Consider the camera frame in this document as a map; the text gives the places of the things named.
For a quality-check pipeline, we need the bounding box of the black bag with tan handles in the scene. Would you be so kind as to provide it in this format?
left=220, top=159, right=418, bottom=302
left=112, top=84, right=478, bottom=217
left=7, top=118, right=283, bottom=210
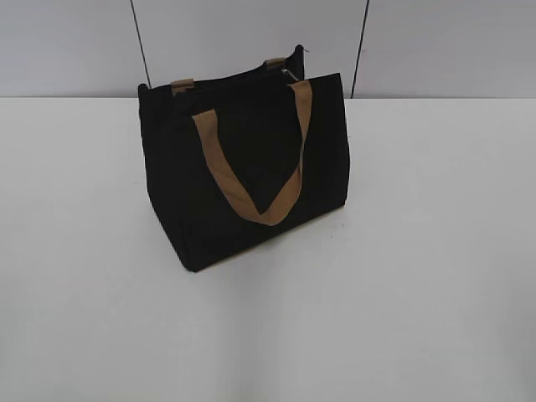
left=137, top=45, right=350, bottom=272

